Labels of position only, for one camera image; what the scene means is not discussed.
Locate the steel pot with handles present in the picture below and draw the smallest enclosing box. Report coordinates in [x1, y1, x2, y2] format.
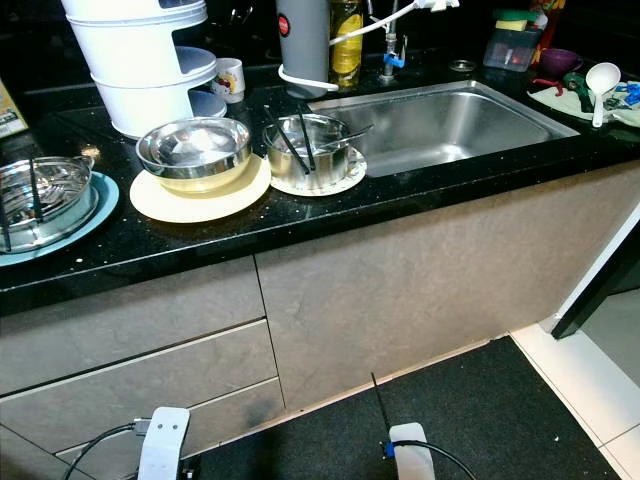
[0, 155, 99, 251]

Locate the yellow liquid bottle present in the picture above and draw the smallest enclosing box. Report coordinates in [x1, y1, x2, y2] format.
[328, 0, 364, 89]

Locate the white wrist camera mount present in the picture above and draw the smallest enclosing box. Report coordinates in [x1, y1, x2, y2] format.
[388, 422, 433, 480]
[138, 406, 191, 480]

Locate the small blue plastic item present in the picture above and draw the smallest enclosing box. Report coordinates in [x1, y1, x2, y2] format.
[610, 82, 640, 109]

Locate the black blue-taped right arm cable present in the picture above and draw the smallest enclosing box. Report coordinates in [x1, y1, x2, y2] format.
[385, 440, 481, 480]

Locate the stainless steel sink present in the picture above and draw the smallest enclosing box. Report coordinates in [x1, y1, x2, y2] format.
[305, 80, 581, 179]

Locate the steel bowl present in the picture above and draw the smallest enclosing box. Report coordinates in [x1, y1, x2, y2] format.
[135, 117, 253, 181]

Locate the red yellow packet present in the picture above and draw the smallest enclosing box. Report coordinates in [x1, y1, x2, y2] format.
[528, 0, 566, 61]

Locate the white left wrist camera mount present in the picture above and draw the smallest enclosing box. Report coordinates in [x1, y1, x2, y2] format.
[138, 406, 191, 480]

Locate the grey sink cabinet door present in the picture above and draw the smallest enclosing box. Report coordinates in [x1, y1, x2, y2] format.
[450, 160, 640, 359]
[253, 188, 511, 411]

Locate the red handled tool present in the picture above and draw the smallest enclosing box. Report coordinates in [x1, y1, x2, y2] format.
[532, 77, 566, 96]

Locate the white printed mug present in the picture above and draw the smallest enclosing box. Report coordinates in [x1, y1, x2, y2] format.
[212, 57, 248, 104]

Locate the pale green cloth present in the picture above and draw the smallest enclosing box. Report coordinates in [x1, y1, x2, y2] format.
[528, 78, 640, 126]

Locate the white tiered dish rack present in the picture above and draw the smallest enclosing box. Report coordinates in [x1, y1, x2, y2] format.
[60, 0, 229, 139]

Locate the grey cylindrical water purifier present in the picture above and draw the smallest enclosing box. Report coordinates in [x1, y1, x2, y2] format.
[275, 0, 333, 99]

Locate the white rice spoon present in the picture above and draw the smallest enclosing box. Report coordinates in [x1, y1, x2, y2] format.
[585, 62, 623, 129]

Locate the yellow green carton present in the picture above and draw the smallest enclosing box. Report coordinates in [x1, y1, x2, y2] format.
[0, 80, 29, 139]

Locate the clear plastic container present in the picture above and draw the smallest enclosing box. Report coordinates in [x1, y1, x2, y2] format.
[482, 25, 541, 73]

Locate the green black kitchen tool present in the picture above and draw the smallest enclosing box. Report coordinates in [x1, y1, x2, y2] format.
[560, 70, 596, 113]

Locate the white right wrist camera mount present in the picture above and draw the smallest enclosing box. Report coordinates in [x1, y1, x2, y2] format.
[388, 422, 433, 480]

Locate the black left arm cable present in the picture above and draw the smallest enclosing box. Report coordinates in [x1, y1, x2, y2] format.
[65, 420, 156, 480]

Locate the grey cabinet drawer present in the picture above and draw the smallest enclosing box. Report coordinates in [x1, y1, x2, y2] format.
[0, 378, 286, 480]
[0, 318, 276, 453]
[0, 255, 261, 396]

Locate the purple cup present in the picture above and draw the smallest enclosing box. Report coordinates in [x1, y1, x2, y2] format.
[538, 47, 583, 79]

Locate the yellow green sponge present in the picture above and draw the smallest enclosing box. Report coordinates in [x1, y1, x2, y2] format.
[493, 10, 541, 33]

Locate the black floor mat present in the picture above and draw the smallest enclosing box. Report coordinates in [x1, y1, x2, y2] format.
[190, 335, 611, 480]

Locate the black white-edged end panel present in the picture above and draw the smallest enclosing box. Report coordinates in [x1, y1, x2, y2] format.
[550, 200, 640, 341]

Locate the cream plate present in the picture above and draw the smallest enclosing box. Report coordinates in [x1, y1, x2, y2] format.
[128, 155, 273, 224]

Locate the patterned white plate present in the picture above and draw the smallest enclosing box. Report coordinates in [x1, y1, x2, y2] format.
[268, 148, 368, 198]

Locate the light blue plate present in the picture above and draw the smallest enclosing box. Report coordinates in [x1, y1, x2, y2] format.
[0, 170, 123, 268]

